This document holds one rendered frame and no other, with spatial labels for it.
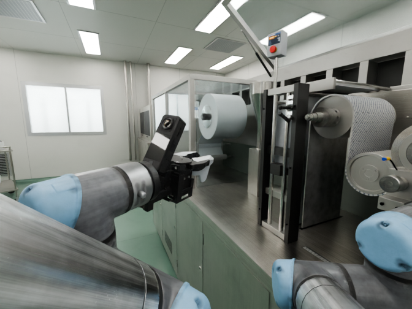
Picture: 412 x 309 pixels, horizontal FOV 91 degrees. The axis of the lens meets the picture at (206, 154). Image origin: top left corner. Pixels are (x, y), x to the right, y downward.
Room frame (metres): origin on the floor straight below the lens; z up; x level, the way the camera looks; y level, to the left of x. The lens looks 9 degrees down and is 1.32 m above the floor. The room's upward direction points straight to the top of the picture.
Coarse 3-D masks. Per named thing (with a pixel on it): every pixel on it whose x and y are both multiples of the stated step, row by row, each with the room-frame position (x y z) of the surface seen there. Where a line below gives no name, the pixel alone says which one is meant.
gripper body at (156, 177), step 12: (180, 156) 0.43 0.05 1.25; (168, 168) 0.37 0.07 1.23; (180, 168) 0.38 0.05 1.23; (156, 180) 0.32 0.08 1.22; (168, 180) 0.38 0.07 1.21; (180, 180) 0.38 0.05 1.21; (192, 180) 0.42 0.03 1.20; (156, 192) 0.32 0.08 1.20; (168, 192) 0.38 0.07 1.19; (180, 192) 0.38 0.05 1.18; (192, 192) 0.42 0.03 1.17
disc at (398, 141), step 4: (408, 128) 0.50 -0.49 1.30; (404, 132) 0.50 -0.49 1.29; (408, 132) 0.50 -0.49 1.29; (400, 136) 0.51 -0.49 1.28; (404, 136) 0.50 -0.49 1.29; (396, 140) 0.52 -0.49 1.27; (400, 140) 0.51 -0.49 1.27; (392, 144) 0.52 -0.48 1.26; (396, 144) 0.51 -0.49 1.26; (400, 144) 0.51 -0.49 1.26; (392, 148) 0.52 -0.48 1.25; (396, 148) 0.51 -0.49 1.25; (392, 152) 0.52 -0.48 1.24; (396, 152) 0.51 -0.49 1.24; (392, 156) 0.52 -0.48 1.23; (396, 156) 0.51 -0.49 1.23; (392, 160) 0.52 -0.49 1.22; (396, 160) 0.51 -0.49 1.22; (396, 164) 0.51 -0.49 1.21; (400, 164) 0.50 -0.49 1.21; (400, 168) 0.50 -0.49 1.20; (404, 168) 0.49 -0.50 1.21
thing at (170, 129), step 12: (168, 120) 0.39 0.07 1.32; (180, 120) 0.38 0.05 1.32; (156, 132) 0.39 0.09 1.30; (168, 132) 0.38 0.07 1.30; (180, 132) 0.39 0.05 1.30; (156, 144) 0.38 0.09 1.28; (168, 144) 0.36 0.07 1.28; (156, 156) 0.36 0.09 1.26; (168, 156) 0.36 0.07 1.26; (156, 168) 0.35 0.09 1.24
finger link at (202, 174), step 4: (204, 156) 0.47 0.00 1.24; (208, 156) 0.48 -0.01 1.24; (192, 160) 0.44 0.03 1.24; (196, 160) 0.43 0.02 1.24; (200, 160) 0.43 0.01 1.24; (212, 160) 0.47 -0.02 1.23; (204, 168) 0.46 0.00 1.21; (208, 168) 0.47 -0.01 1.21; (192, 172) 0.43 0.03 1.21; (196, 172) 0.44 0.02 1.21; (200, 172) 0.45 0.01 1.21; (204, 172) 0.46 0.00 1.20; (200, 176) 0.45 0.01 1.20; (204, 176) 0.46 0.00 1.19; (200, 180) 0.45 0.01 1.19; (204, 180) 0.46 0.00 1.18
